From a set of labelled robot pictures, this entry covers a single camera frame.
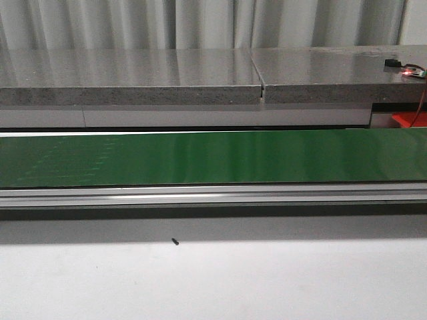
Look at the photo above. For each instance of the green conveyor belt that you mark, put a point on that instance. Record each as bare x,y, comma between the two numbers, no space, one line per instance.
224,167

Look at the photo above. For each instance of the grey stone countertop left slab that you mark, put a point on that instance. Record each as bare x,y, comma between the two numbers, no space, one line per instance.
129,77

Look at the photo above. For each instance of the grey stone countertop slab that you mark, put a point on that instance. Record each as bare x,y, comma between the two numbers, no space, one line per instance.
129,77
338,74

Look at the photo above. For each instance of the grey stone countertop right slab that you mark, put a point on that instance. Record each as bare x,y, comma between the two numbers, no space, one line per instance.
338,74

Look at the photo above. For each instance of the red plastic tray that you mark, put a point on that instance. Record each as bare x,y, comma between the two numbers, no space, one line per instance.
410,119

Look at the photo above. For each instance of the small sensor circuit board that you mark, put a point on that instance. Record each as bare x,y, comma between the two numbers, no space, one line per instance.
407,70

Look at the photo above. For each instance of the white pleated curtain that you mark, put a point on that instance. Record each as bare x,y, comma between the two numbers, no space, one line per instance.
209,24

